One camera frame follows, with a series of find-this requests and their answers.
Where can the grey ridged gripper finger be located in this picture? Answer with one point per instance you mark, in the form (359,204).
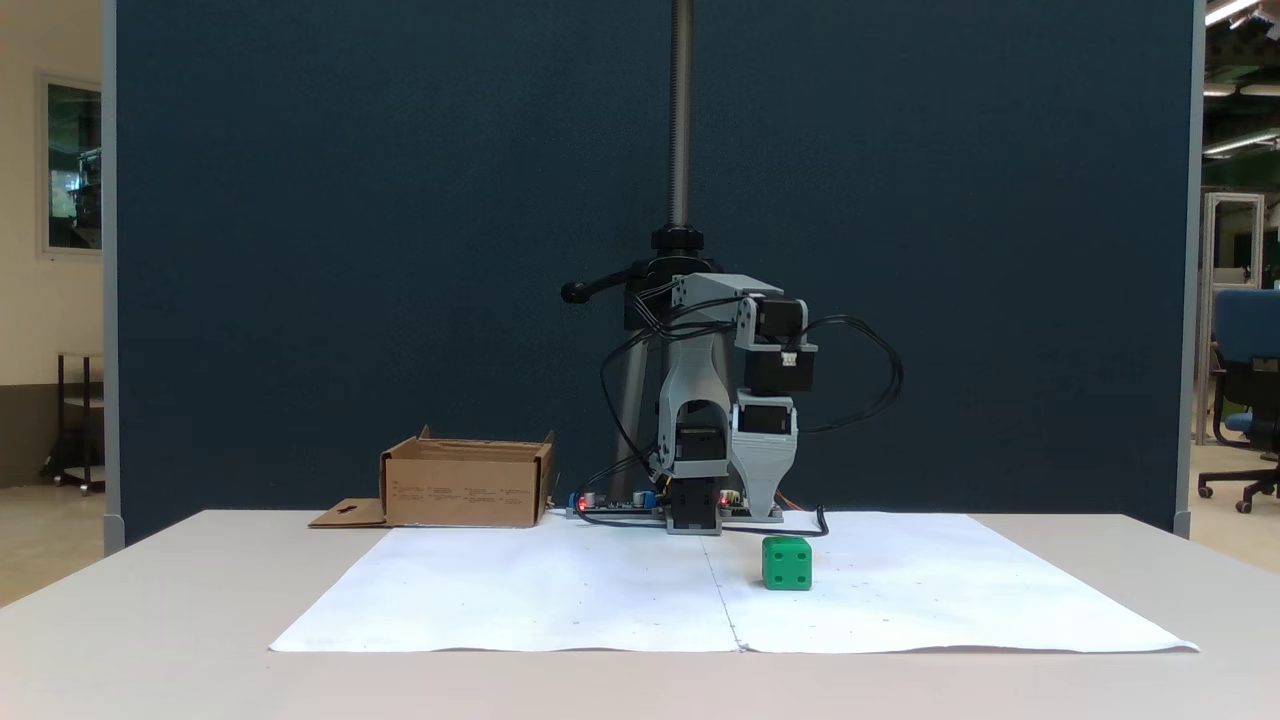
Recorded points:
(766,475)

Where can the green dice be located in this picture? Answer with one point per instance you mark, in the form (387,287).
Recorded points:
(787,563)

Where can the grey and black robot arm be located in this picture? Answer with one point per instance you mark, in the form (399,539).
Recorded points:
(700,380)

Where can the blue circuit board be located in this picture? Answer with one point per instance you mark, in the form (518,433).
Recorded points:
(615,502)

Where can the white paper sheet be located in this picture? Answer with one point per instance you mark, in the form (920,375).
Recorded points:
(520,590)
(950,590)

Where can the brown cardboard box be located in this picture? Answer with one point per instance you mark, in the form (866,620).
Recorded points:
(460,490)

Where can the blue office chair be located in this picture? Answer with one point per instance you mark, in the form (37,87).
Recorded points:
(1248,330)

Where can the dark blue partition panel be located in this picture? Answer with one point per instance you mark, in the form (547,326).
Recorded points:
(300,200)

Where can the ceiling strip light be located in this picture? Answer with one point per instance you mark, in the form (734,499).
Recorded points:
(1232,10)

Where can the black camera tripod stand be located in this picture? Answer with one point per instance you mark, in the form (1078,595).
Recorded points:
(681,100)

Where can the aluminium frame rack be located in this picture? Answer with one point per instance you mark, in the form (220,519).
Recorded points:
(1212,300)

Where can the framed wall window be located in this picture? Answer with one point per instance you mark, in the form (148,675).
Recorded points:
(72,165)

